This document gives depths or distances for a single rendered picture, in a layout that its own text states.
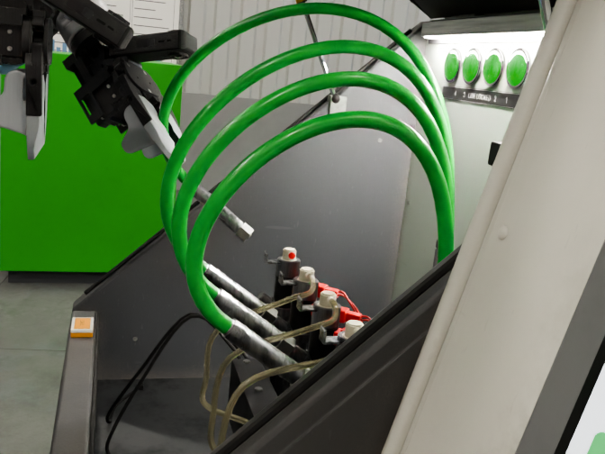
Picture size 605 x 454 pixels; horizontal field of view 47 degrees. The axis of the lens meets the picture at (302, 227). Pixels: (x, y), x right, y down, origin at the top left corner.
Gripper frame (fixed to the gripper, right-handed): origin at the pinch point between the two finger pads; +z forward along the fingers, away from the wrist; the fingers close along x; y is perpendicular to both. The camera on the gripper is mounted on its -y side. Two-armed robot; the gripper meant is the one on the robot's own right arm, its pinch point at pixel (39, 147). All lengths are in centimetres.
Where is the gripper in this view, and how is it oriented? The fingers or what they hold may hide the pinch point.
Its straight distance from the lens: 79.4
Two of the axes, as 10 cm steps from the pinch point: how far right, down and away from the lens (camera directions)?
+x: 2.6, 2.4, -9.4
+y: -9.6, -0.4, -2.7
